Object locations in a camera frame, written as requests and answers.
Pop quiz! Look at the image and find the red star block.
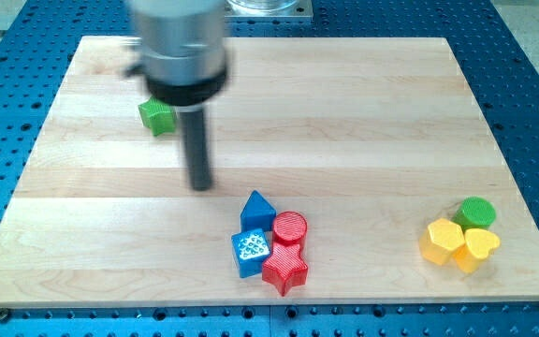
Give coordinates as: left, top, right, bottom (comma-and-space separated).
262, 242, 309, 297

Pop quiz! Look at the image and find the blue triangle block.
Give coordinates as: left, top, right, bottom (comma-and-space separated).
240, 190, 277, 232

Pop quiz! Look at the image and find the wooden board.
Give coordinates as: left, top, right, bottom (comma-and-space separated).
0, 37, 539, 309

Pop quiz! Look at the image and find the yellow heart block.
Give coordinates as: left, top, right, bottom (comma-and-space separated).
453, 228, 501, 273

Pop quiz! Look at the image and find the green cylinder block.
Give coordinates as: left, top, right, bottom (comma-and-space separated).
452, 197, 497, 231

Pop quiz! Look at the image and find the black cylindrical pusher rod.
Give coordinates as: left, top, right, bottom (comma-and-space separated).
177, 104, 212, 191

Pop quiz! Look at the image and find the blue cube block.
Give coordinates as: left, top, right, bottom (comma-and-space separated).
231, 228, 270, 278

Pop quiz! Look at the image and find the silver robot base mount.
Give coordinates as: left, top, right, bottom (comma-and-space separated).
225, 0, 313, 22

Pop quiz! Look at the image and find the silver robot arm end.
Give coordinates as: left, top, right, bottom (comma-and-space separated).
127, 0, 228, 107

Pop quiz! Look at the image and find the yellow hexagon block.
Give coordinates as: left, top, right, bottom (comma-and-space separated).
418, 218, 465, 266

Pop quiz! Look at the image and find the red cylinder block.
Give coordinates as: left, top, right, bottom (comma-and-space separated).
272, 211, 308, 252

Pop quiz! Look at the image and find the green star block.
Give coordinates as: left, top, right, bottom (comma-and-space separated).
138, 97, 177, 137

